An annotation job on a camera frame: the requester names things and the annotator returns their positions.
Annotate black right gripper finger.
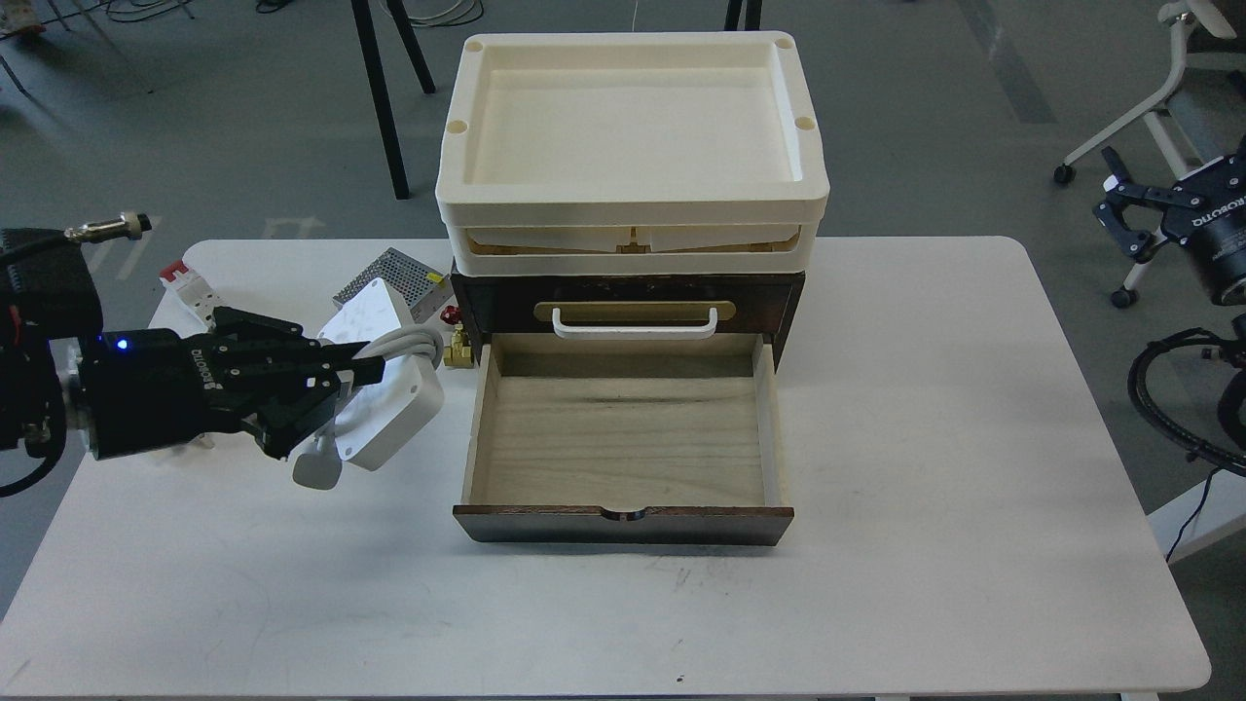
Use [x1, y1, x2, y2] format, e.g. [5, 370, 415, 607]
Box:
[1093, 200, 1174, 263]
[1101, 147, 1202, 217]

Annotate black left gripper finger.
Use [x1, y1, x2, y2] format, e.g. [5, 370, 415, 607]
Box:
[201, 308, 385, 388]
[204, 379, 340, 459]

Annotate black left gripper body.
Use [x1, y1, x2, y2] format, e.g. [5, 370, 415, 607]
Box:
[77, 329, 216, 459]

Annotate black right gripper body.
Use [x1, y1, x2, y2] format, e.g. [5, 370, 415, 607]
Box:
[1164, 154, 1245, 306]

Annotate white power strip with cable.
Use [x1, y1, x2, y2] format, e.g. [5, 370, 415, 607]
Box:
[292, 276, 445, 491]

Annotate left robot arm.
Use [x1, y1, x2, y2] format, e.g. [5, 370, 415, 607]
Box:
[1, 210, 385, 497]

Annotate red white circuit breaker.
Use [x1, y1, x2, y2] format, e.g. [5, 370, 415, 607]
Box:
[159, 259, 223, 331]

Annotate metal mesh power supply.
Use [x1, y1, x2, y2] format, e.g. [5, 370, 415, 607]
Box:
[331, 247, 454, 322]

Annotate open wooden drawer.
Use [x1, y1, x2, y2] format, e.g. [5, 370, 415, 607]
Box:
[454, 334, 795, 547]

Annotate black table legs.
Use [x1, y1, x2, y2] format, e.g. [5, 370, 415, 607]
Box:
[349, 1, 437, 200]

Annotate cream plastic tray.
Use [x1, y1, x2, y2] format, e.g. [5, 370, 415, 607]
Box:
[435, 31, 829, 276]

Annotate brass valve red handle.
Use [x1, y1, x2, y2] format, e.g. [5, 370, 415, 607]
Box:
[439, 305, 476, 369]

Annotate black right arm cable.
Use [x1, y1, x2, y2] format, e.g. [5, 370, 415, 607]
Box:
[1126, 329, 1246, 478]

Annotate white drawer handle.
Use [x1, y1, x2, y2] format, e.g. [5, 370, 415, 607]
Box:
[552, 308, 719, 341]

